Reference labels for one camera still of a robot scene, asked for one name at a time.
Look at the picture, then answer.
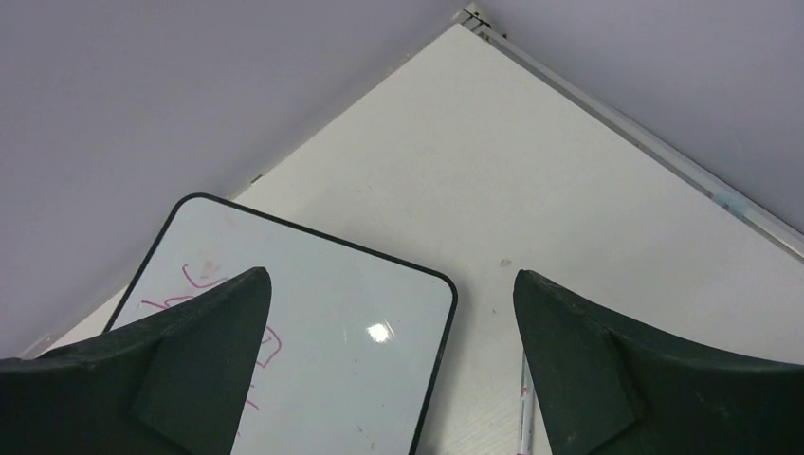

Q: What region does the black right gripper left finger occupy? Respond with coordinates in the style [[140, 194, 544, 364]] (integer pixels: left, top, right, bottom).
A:
[[1, 267, 272, 454]]

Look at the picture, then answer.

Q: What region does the black framed whiteboard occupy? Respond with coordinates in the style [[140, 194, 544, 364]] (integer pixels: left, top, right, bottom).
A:
[[107, 193, 457, 454]]

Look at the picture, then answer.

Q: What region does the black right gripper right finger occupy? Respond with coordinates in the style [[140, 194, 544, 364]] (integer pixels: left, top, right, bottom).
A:
[[513, 270, 803, 454]]

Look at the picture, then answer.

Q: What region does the pink whiteboard marker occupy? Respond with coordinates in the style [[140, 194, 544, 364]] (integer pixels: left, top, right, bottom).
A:
[[517, 354, 535, 455]]

